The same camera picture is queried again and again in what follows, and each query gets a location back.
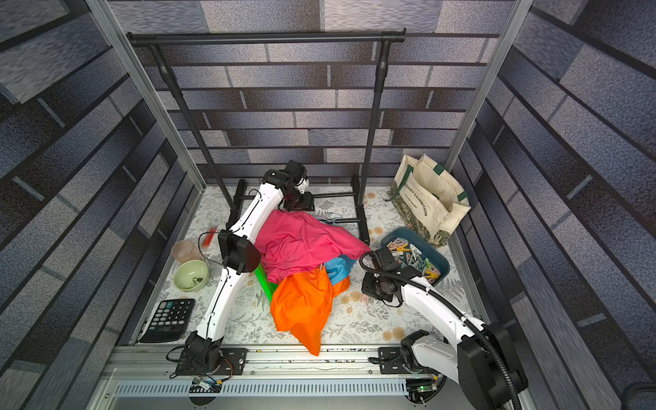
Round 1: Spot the black calculator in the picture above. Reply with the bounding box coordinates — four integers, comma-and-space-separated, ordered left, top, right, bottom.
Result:
139, 299, 196, 343

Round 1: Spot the light green bowl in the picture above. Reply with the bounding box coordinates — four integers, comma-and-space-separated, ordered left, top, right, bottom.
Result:
173, 260, 210, 292

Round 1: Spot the red pen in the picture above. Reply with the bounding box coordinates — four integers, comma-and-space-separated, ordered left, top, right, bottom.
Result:
202, 227, 217, 249

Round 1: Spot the blue t-shirt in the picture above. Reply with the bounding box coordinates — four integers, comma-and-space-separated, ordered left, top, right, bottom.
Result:
325, 255, 355, 285

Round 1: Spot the pink t-shirt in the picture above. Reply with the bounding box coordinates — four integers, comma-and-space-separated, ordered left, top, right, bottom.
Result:
256, 210, 370, 284

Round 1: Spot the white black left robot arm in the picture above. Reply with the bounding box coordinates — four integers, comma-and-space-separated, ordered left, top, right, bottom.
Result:
175, 161, 309, 377

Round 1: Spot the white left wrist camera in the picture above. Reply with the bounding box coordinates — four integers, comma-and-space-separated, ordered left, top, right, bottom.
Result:
297, 178, 309, 194

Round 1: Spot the black clothes rack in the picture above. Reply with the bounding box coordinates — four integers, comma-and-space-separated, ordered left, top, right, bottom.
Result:
127, 30, 406, 239

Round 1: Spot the cream canvas tote bag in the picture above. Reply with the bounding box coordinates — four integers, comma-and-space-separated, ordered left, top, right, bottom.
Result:
389, 155, 471, 247

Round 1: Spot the black corrugated cable conduit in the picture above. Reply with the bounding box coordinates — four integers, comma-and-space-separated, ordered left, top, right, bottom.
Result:
358, 249, 523, 410

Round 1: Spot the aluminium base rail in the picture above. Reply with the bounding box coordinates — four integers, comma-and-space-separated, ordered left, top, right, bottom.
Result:
93, 343, 477, 408

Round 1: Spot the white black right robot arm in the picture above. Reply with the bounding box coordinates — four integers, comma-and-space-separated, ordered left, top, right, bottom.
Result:
359, 248, 528, 409

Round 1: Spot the teal clothespin tray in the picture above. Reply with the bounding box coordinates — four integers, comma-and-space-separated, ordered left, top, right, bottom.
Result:
380, 227, 450, 285

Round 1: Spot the floral table cloth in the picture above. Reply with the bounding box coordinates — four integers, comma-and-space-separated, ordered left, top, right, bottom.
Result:
158, 183, 475, 345

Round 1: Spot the orange t-shirt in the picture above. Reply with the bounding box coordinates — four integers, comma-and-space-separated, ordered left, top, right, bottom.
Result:
270, 265, 351, 356

